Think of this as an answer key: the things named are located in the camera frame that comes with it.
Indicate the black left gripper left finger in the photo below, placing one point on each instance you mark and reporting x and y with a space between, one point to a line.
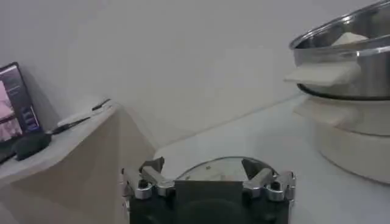
155 179

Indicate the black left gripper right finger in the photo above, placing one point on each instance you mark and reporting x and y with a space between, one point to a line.
262 181

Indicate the round glass steamer lid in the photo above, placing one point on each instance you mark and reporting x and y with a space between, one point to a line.
219 170

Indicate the beige desk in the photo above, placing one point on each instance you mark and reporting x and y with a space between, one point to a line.
76 170

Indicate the steel steamer with white base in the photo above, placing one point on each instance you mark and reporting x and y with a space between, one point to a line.
350 121

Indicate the black computer mouse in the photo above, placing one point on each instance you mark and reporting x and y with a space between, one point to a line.
32 145

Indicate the black laptop with lit screen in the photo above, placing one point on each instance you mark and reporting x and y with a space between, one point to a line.
13 106

